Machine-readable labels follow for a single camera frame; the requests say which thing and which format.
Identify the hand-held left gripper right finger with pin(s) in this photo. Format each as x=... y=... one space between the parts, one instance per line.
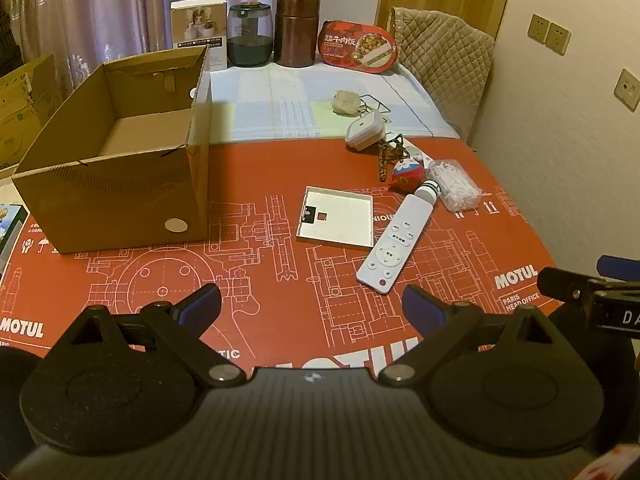
x=425 y=310

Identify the flattened cardboard boxes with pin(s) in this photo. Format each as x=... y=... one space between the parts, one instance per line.
x=25 y=95

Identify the beige quilted chair cover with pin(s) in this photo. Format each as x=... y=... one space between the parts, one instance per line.
x=450 y=60

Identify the white square tray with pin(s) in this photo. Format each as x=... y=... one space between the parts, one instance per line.
x=340 y=220

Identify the red printed mat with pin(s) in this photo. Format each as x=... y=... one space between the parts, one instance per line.
x=300 y=305

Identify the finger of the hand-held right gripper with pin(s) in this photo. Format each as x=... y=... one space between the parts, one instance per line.
x=565 y=287
x=620 y=267

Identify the red blue cat toy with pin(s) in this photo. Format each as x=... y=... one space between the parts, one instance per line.
x=405 y=172

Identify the small green white bottle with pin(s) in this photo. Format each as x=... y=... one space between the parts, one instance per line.
x=429 y=191

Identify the white product box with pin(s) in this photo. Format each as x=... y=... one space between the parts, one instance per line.
x=200 y=20

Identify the wall socket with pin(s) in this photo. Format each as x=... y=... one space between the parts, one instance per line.
x=629 y=90
x=539 y=27
x=558 y=39

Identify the white power adapter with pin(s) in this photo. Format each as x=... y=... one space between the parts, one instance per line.
x=362 y=130

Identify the glass jar green lid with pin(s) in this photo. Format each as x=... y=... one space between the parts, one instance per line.
x=250 y=45

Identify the cardboard box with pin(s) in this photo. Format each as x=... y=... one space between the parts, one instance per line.
x=125 y=200

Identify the colourful printed booklet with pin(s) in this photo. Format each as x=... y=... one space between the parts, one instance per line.
x=10 y=240

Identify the red instant meal bowl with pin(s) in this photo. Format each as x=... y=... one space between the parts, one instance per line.
x=350 y=45

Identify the purple curtain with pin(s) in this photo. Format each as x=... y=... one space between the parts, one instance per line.
x=100 y=0

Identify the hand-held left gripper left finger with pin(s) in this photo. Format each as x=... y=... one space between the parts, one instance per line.
x=197 y=305

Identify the light checked tablecloth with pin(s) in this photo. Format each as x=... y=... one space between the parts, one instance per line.
x=280 y=95

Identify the beige stone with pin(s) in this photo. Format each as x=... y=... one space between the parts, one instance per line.
x=346 y=101

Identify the brown cylindrical canister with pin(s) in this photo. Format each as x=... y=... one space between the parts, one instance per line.
x=296 y=30

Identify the leopard print hair claw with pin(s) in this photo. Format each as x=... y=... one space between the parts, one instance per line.
x=387 y=152

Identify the white remote control red button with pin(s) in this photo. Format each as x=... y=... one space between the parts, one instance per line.
x=395 y=245

